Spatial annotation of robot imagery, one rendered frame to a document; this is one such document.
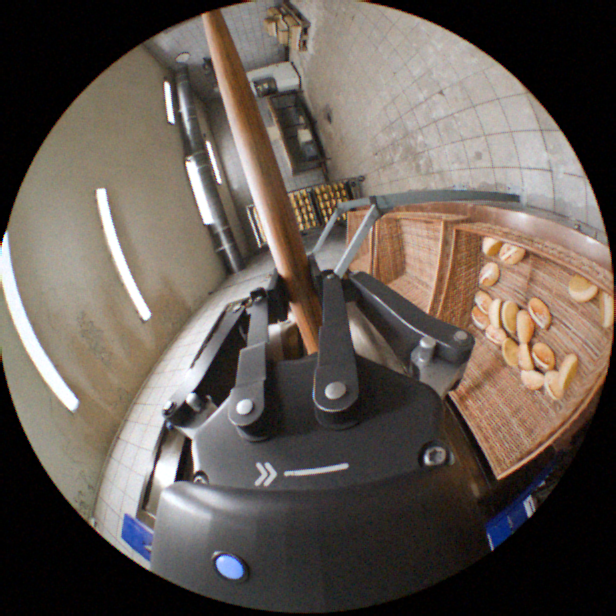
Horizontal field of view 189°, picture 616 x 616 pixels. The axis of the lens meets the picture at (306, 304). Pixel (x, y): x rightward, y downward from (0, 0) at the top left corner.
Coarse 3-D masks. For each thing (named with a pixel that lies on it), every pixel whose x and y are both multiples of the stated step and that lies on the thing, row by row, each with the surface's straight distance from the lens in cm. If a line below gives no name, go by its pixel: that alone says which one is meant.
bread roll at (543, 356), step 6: (534, 348) 68; (540, 348) 67; (546, 348) 67; (534, 354) 67; (540, 354) 66; (546, 354) 66; (552, 354) 68; (534, 360) 68; (540, 360) 66; (546, 360) 66; (552, 360) 67; (540, 366) 67; (546, 366) 67; (552, 366) 68
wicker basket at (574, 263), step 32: (480, 224) 69; (480, 256) 76; (544, 256) 48; (576, 256) 58; (448, 288) 66; (480, 288) 80; (512, 288) 71; (544, 288) 65; (608, 288) 46; (448, 320) 74; (576, 320) 64; (576, 352) 67; (608, 352) 55; (480, 384) 72; (512, 384) 74; (576, 384) 72; (480, 416) 67; (512, 416) 69; (576, 416) 51
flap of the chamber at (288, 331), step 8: (288, 312) 114; (288, 320) 107; (280, 328) 89; (288, 328) 101; (296, 328) 116; (280, 336) 85; (288, 336) 95; (296, 336) 109; (288, 344) 90; (296, 344) 102; (288, 352) 86; (296, 352) 97
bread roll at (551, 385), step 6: (552, 372) 69; (546, 378) 69; (552, 378) 68; (546, 384) 69; (552, 384) 68; (546, 390) 69; (552, 390) 68; (558, 390) 69; (552, 396) 69; (558, 396) 70
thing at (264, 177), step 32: (224, 32) 34; (224, 64) 26; (224, 96) 22; (256, 128) 18; (256, 160) 17; (256, 192) 17; (288, 224) 16; (288, 256) 16; (288, 288) 17; (320, 320) 19
